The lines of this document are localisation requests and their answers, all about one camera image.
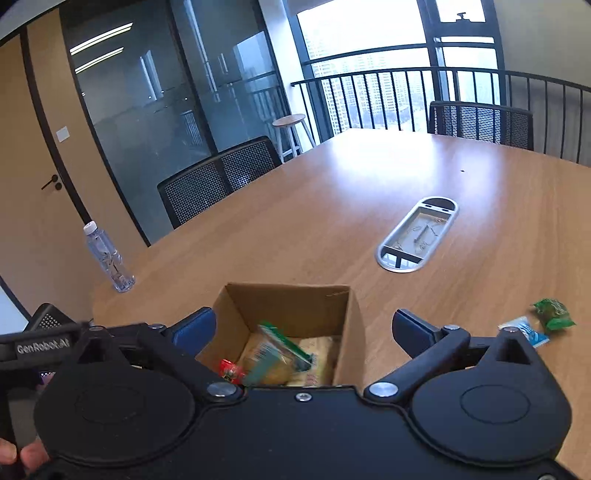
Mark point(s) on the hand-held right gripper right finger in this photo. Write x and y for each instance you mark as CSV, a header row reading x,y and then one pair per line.
x,y
411,330

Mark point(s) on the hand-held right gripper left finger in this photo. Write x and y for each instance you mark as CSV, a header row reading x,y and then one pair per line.
x,y
195,328

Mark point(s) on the red snack packet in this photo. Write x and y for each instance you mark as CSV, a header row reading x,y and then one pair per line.
x,y
232,370

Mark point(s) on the green-edged cracker packet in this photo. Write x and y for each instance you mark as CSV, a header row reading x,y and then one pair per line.
x,y
272,355

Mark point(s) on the brown cardboard box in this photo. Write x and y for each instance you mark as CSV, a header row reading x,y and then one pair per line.
x,y
281,307

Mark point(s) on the long cream cake packet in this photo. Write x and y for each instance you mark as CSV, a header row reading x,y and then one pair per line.
x,y
318,355

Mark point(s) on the person's left hand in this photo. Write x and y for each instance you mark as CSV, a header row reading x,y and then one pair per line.
x,y
33,457

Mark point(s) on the clear water bottle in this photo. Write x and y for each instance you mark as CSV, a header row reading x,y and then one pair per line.
x,y
108,261

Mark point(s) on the small blue snack packet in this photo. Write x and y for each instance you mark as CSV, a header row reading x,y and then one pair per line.
x,y
528,331

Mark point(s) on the small green snack packet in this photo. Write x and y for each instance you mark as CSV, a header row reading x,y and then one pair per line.
x,y
554,314

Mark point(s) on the black mesh office chair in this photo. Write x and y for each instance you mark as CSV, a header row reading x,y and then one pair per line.
x,y
480,124
217,180

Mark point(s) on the wooden door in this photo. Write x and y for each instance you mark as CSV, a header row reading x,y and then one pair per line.
x,y
51,152

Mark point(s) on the glass partition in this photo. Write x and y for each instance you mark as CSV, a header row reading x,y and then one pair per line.
x,y
152,106

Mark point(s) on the round wooden stool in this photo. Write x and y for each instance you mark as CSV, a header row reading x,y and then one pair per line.
x,y
291,122

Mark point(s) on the black metal railing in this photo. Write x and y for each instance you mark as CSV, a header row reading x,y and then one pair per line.
x,y
369,74

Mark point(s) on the white wall switch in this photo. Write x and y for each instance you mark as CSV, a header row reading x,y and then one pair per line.
x,y
63,134

